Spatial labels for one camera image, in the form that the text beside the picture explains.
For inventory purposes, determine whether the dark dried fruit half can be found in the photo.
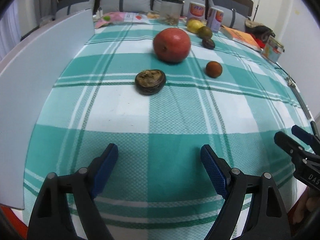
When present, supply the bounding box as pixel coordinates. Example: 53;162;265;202
135;69;167;95

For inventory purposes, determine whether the clear jar black lid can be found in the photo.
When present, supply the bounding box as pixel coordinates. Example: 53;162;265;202
159;0;184;26

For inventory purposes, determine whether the dark orange round fruit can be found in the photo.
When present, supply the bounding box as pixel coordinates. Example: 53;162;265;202
205;61;222;78

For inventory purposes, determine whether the white foam box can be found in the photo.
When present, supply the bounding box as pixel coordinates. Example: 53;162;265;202
0;10;95;210

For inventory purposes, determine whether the orange book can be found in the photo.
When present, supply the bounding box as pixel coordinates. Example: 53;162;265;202
220;25;261;52

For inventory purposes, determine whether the person's right hand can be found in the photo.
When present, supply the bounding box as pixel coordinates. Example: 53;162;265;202
292;187;319;224

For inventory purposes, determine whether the yellow lemon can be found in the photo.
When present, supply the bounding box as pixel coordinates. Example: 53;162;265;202
186;19;204;34

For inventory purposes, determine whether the green white plaid tablecloth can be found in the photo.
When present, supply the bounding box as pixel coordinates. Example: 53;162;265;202
22;23;311;239

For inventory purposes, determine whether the black bag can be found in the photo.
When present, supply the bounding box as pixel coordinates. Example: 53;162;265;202
245;19;276;48

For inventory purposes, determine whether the far right grey cushion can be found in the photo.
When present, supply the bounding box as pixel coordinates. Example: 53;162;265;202
208;0;249;32

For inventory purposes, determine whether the pink snack packet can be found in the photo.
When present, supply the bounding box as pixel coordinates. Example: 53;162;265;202
94;12;125;29

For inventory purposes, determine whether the green orange citrus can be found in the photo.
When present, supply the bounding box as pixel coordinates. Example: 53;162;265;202
197;26;213;39

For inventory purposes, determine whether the red pomegranate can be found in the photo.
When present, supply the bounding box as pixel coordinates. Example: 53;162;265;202
152;28;191;63

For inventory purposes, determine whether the white heart packet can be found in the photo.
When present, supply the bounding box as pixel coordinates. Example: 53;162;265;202
124;12;150;24

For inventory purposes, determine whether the dark brown passion fruit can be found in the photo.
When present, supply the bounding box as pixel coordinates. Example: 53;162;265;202
202;37;215;50

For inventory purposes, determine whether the far left grey cushion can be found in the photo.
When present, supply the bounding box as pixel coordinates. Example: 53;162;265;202
55;0;95;20

